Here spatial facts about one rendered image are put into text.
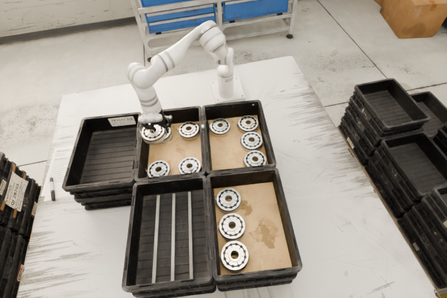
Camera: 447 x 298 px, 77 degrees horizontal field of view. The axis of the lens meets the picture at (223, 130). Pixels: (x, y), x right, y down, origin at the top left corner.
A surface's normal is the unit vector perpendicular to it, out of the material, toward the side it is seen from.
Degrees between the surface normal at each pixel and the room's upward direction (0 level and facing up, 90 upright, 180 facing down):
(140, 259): 0
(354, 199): 0
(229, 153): 0
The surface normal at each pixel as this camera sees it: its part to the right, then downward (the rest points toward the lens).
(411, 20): -0.01, 0.78
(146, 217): -0.05, -0.62
